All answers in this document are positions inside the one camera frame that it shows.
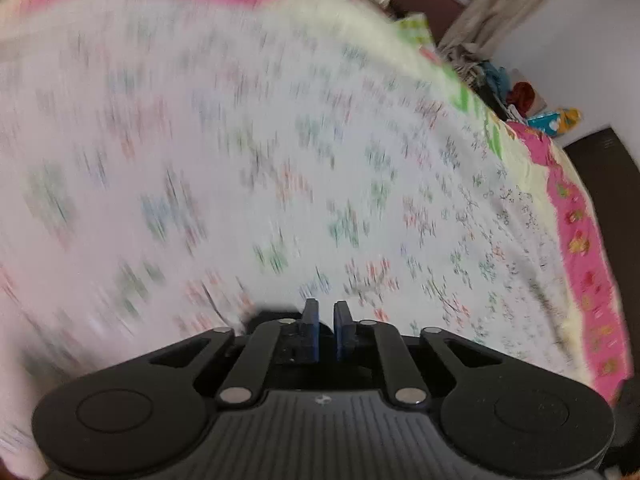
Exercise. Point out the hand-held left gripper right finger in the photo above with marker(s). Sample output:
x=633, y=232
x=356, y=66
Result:
x=342, y=332

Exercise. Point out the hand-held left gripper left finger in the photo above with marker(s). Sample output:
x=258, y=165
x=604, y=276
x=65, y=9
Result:
x=311, y=332

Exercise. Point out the black pants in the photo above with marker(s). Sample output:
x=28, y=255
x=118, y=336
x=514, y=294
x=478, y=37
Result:
x=250, y=319

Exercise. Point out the pink cartoon printed quilt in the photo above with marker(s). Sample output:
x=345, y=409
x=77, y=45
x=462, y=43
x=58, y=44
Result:
x=575, y=220

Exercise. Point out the blue cloth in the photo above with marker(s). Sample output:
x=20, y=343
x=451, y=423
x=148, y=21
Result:
x=495, y=77

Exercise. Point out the red cloth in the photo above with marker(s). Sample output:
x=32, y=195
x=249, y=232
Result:
x=522, y=95

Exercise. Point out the colourful snack bag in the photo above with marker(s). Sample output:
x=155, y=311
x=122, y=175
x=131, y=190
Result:
x=555, y=121

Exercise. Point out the green checked cloth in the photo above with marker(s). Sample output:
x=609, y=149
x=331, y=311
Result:
x=415, y=30

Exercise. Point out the dark wooden headboard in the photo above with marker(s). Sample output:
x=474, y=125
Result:
x=620, y=185

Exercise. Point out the beige dotted curtain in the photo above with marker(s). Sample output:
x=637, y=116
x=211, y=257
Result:
x=510, y=5

